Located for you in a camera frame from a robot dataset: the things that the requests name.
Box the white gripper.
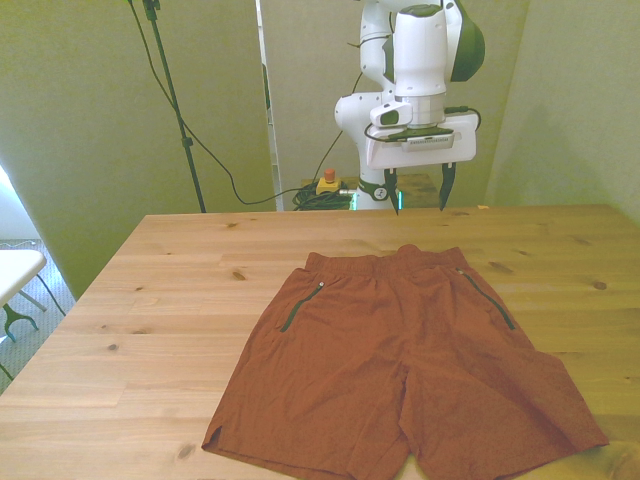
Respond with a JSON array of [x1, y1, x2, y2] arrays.
[[363, 113, 478, 217]]

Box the white folding table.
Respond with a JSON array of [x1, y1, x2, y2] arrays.
[[0, 248, 49, 346]]

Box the small wrist-mounted camera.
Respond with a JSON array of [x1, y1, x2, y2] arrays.
[[399, 130, 457, 151]]

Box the black stand cable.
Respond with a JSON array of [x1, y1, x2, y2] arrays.
[[125, 0, 301, 206]]

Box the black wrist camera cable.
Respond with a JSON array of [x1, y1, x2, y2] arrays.
[[363, 103, 482, 146]]

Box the yellow emergency stop box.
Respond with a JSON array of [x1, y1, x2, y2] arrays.
[[316, 168, 343, 197]]

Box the rust red shorts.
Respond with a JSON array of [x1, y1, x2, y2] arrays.
[[200, 243, 610, 480]]

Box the white partition edge strip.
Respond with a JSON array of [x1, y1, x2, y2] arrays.
[[254, 0, 286, 212]]

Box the coiled dark cable bundle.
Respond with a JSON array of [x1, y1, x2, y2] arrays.
[[291, 182, 359, 212]]

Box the black tripod stand pole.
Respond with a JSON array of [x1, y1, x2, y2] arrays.
[[142, 0, 208, 214]]

